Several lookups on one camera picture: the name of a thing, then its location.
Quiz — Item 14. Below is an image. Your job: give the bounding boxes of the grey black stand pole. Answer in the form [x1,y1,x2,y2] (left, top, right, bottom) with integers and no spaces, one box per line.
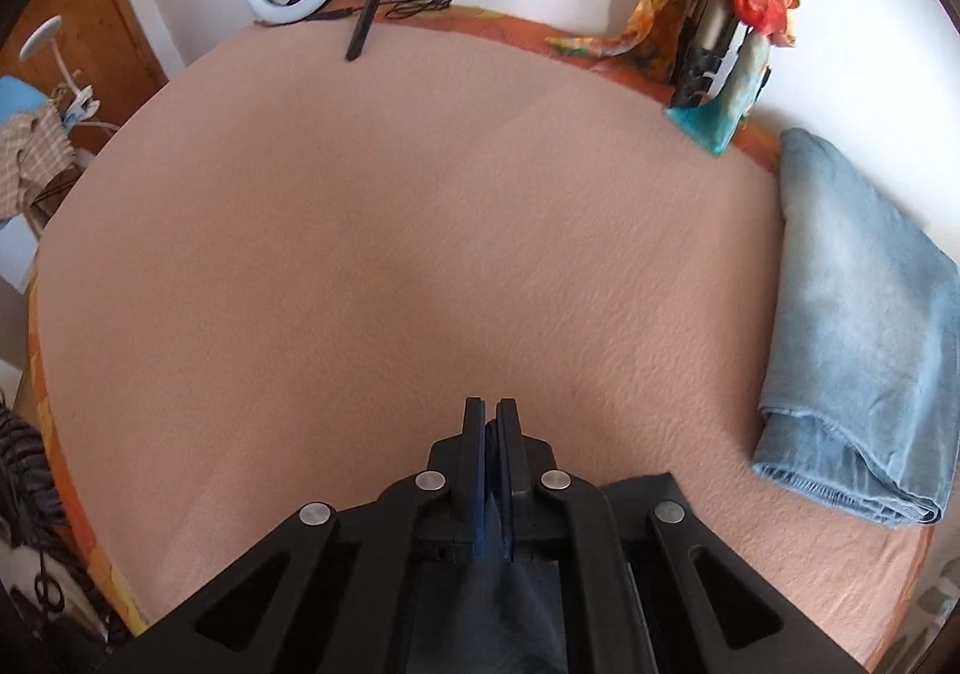
[670,0,752,110]

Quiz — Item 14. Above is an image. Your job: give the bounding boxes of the pink blanket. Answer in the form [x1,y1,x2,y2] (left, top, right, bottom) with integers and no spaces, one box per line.
[34,6,938,674]

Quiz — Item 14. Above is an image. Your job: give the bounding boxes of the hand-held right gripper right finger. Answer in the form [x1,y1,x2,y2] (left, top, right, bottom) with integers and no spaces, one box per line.
[495,398,856,674]

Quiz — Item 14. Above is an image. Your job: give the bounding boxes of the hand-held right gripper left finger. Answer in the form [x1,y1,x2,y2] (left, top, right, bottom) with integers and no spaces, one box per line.
[112,396,492,674]

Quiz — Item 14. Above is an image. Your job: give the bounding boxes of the light blue chair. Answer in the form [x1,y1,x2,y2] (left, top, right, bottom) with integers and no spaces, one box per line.
[0,76,47,124]

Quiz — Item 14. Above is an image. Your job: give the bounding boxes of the white desk lamp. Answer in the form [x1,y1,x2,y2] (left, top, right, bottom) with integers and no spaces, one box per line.
[19,17,115,136]

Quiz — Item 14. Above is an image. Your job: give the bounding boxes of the black white striped garment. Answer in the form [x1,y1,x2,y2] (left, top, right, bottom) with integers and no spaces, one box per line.
[0,404,72,570]

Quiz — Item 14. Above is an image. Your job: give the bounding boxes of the folded blue jeans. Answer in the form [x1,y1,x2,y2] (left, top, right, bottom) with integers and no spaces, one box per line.
[752,128,960,531]

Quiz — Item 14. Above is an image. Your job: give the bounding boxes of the orange patterned bedsheet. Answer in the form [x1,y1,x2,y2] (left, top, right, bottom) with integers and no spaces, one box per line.
[22,5,946,645]

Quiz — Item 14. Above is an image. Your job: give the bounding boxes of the black pants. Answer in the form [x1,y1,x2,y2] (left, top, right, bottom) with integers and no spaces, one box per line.
[405,419,683,674]

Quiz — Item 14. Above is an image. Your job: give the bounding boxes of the beige plaid cloth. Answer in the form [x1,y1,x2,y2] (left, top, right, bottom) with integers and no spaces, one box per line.
[0,111,95,219]

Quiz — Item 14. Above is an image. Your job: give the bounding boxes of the wooden door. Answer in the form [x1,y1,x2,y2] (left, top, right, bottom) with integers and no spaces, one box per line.
[15,0,170,142]

